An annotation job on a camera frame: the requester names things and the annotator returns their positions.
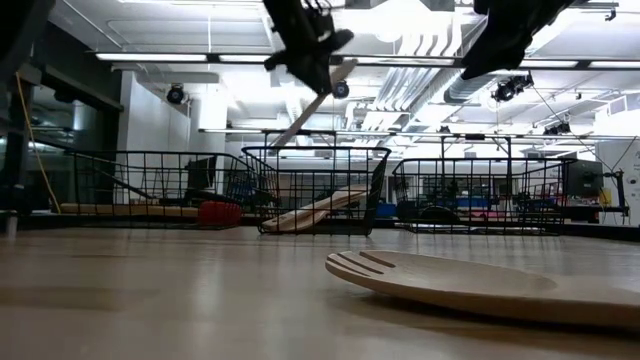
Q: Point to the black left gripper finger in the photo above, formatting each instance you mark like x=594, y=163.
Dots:
x=324, y=75
x=309, y=72

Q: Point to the wooden salad fork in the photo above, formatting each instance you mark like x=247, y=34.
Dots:
x=305, y=112

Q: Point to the black nylon turner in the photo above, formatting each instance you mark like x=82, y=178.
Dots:
x=220, y=196

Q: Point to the wooden spork with label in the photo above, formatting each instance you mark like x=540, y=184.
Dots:
x=450, y=285

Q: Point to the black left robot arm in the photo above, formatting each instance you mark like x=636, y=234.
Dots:
x=295, y=7

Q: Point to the black hanging spotlight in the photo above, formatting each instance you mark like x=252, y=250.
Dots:
x=341, y=90
x=176, y=94

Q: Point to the black ceiling track lights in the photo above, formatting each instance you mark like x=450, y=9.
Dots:
x=510, y=89

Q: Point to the dark background monitor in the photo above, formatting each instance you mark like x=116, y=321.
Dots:
x=585, y=177
x=200, y=172

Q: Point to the blue storage bin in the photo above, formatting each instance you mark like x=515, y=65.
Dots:
x=387, y=210

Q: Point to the long overhead light bar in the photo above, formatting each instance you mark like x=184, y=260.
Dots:
x=150, y=57

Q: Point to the white background machine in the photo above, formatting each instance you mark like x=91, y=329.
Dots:
x=625, y=190

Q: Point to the silver ventilation duct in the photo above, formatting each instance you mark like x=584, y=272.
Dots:
x=465, y=87

